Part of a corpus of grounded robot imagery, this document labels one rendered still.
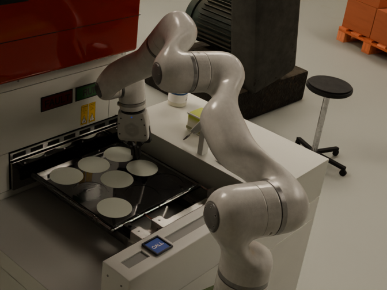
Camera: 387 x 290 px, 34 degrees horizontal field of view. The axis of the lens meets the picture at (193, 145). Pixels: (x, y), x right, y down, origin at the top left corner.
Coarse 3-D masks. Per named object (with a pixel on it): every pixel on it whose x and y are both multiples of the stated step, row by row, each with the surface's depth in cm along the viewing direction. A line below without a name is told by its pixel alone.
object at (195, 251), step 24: (192, 216) 169; (144, 240) 158; (168, 240) 159; (192, 240) 160; (120, 264) 148; (144, 264) 149; (168, 264) 154; (192, 264) 164; (216, 264) 174; (120, 288) 147; (144, 288) 150; (168, 288) 159
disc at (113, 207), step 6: (108, 198) 183; (114, 198) 183; (102, 204) 180; (108, 204) 180; (114, 204) 180; (120, 204) 181; (126, 204) 181; (102, 210) 177; (108, 210) 177; (114, 210) 178; (120, 210) 178; (126, 210) 178; (108, 216) 175; (114, 216) 175; (120, 216) 175
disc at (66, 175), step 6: (60, 168) 194; (66, 168) 194; (72, 168) 195; (54, 174) 190; (60, 174) 191; (66, 174) 191; (72, 174) 192; (78, 174) 192; (54, 180) 188; (60, 180) 188; (66, 180) 188; (72, 180) 189; (78, 180) 189
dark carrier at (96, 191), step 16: (112, 144) 211; (48, 176) 189; (96, 176) 192; (144, 176) 195; (160, 176) 197; (176, 176) 198; (64, 192) 183; (80, 192) 184; (96, 192) 185; (112, 192) 185; (128, 192) 187; (144, 192) 188; (160, 192) 188; (176, 192) 189; (96, 208) 177; (144, 208) 180; (112, 224) 172
